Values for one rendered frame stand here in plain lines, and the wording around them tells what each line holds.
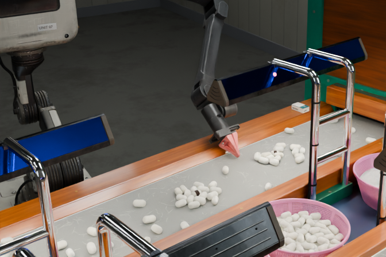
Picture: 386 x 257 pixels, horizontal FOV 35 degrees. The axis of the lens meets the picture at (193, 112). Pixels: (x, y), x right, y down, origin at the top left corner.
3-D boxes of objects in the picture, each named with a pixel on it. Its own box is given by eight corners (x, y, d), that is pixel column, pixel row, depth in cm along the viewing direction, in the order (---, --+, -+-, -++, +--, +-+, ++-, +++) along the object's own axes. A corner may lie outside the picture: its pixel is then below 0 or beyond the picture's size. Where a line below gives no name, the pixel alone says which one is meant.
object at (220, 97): (206, 100, 172) (205, 76, 169) (348, 54, 207) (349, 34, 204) (224, 108, 166) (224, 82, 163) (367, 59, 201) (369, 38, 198)
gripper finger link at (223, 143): (253, 147, 203) (239, 124, 206) (237, 153, 199) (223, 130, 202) (244, 157, 208) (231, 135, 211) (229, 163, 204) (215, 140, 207)
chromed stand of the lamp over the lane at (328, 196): (264, 193, 195) (265, 59, 178) (307, 172, 206) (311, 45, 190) (309, 216, 181) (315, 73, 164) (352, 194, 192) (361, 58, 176)
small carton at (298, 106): (291, 109, 236) (291, 104, 236) (297, 106, 238) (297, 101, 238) (302, 113, 232) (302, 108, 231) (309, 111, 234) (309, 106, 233)
